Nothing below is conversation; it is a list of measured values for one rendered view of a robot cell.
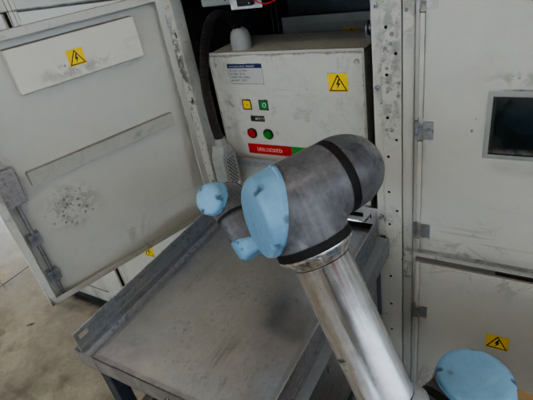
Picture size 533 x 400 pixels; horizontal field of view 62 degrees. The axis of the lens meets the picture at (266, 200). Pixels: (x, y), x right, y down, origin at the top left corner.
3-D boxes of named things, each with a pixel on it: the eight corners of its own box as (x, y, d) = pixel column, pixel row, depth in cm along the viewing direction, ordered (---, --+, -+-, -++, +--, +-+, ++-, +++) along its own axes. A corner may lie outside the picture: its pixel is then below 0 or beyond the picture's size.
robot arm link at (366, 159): (392, 99, 64) (292, 182, 110) (331, 128, 61) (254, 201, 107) (432, 169, 63) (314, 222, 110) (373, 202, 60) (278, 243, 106)
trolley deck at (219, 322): (289, 463, 87) (285, 446, 84) (82, 363, 117) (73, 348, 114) (389, 254, 134) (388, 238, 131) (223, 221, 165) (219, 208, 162)
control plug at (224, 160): (232, 198, 146) (220, 150, 137) (220, 196, 148) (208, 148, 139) (244, 186, 151) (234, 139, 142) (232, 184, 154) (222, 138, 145)
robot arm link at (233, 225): (285, 234, 98) (260, 194, 101) (242, 258, 94) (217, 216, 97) (280, 244, 105) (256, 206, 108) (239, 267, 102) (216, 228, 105)
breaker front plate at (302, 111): (369, 211, 134) (361, 51, 110) (236, 191, 158) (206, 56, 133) (370, 209, 135) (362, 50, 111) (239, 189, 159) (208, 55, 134)
